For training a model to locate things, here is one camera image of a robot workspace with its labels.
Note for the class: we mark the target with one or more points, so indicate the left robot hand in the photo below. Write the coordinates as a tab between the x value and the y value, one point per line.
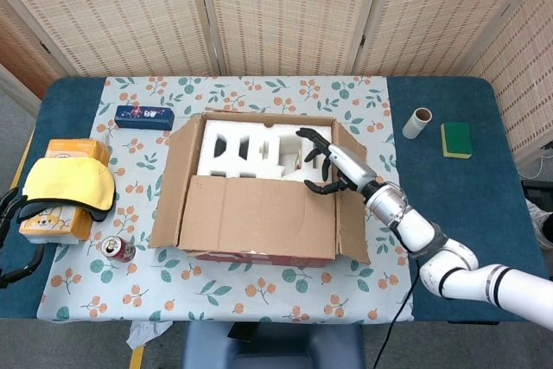
8	209

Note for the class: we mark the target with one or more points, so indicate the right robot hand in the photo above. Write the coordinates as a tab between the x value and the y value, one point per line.
350	166

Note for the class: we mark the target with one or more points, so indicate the cardboard box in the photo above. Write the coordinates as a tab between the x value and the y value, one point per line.
259	218

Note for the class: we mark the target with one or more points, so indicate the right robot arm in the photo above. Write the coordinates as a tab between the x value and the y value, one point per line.
458	265

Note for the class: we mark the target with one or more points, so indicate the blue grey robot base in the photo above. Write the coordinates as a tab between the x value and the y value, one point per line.
276	349

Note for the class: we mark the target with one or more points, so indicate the yellow eye mask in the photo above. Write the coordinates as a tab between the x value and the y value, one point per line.
65	181

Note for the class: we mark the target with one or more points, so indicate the cardboard tube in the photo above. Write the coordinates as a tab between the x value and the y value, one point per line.
415	125

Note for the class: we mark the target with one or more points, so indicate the orange tissue pack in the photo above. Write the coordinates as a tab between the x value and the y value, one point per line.
78	150

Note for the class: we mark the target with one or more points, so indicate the dark blue table cover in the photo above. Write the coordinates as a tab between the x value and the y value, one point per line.
445	161

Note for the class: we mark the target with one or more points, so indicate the black tea bowl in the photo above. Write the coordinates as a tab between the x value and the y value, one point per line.
222	146
244	148

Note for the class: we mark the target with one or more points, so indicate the green and yellow sponge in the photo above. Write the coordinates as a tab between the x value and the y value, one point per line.
455	138

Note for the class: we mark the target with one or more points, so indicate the white foam insert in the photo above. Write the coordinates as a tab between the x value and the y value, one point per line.
233	166

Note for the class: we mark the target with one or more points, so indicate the red soda can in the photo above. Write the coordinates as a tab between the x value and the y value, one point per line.
123	251

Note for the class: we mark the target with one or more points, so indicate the floral fruit print tablecloth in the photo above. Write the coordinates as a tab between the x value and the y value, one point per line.
268	295

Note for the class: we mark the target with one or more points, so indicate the woven folding screen panel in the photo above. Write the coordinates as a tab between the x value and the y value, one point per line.
523	97
21	53
285	10
440	10
108	10

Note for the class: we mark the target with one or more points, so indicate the dark blue printed box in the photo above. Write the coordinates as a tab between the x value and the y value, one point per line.
144	117

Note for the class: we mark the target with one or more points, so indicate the crumpled white paper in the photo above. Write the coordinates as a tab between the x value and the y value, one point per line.
144	332

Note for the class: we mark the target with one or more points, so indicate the black floor box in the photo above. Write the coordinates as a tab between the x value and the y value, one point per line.
538	192

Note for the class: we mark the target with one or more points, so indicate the flat black device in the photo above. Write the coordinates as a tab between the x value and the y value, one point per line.
242	331

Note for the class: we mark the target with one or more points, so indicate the white shoe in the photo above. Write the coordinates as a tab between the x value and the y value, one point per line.
542	222

